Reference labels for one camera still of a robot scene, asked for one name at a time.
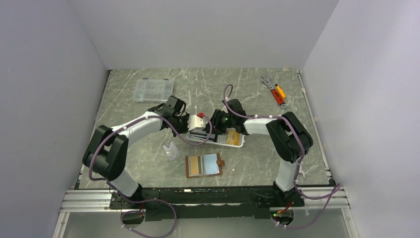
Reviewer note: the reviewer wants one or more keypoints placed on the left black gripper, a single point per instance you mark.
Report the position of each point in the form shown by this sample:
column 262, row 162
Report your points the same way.
column 185, row 117

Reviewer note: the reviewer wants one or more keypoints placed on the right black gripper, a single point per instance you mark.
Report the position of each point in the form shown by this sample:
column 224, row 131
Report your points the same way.
column 214, row 126

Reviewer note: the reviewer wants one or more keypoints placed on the white plastic basket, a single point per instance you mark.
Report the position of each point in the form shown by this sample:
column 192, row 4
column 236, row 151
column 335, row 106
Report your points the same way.
column 221, row 140

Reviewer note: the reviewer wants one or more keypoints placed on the white striped card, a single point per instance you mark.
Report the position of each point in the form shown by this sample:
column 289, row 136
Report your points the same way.
column 202, row 135

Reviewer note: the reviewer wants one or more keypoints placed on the clear plastic card sleeve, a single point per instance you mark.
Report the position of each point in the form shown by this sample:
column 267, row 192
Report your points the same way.
column 171, row 151

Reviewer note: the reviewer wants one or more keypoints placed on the gold credit card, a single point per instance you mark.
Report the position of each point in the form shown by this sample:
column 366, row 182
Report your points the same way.
column 195, row 166

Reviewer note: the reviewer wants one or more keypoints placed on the brown leather card holder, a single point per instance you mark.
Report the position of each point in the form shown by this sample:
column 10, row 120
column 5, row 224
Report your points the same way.
column 212, row 165

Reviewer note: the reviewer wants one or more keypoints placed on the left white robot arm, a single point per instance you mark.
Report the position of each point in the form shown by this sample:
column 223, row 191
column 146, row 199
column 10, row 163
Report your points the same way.
column 106, row 154

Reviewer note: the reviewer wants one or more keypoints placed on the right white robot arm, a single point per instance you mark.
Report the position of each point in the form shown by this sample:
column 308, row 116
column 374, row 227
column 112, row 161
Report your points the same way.
column 290, row 138

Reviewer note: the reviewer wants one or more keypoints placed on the clear plastic organizer box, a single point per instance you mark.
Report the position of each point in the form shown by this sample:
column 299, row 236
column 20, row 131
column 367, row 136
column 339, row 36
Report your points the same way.
column 152, row 90

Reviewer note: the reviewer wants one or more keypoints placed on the red adjustable wrench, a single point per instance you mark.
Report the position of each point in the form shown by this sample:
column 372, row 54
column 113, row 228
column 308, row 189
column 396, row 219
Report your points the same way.
column 280, row 101

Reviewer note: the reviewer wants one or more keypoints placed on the yellow handled screwdriver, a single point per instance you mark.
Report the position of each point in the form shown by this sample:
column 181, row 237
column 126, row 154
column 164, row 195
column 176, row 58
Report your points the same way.
column 280, row 91

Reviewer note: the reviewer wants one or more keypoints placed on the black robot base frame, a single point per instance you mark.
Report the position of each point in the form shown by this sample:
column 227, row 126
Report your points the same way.
column 257, row 202

